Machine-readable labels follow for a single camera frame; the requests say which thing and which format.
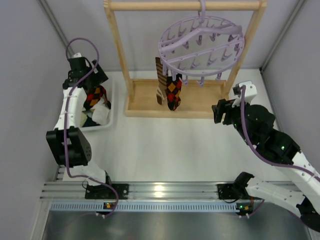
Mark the pale green sock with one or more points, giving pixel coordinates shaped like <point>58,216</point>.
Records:
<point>83,119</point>

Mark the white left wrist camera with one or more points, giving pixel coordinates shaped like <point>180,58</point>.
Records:
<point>77,55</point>

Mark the red black argyle sock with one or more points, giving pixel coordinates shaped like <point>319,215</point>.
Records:
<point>94,95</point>

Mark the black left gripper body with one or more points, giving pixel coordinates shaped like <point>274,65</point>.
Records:
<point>94,81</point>

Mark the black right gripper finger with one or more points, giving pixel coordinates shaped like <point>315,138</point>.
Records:
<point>218,112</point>
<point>223,103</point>

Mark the white slotted cable duct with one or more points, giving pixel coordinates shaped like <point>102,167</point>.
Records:
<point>126,206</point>

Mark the wooden hanger rack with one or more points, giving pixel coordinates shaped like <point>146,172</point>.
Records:
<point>150,19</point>

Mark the aluminium mounting rail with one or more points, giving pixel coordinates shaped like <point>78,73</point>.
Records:
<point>146,191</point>

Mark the purple round clip hanger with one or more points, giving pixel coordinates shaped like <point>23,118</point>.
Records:
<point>200,46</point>

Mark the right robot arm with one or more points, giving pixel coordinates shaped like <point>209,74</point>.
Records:
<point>283,153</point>

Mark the brown striped sock right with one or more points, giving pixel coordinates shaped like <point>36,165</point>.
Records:
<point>162,82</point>

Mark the white plastic basket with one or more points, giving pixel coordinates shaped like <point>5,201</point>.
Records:
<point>110,86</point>

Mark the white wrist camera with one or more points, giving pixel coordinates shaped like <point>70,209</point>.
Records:
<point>77,55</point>
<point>244,89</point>

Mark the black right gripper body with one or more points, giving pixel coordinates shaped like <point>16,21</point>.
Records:
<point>225,114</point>

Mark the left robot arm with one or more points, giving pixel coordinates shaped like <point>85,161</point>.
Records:
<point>69,145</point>

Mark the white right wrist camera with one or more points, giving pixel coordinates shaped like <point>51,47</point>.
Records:
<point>244,89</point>

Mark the dark navy sock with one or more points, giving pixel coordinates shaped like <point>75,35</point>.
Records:
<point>89,123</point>

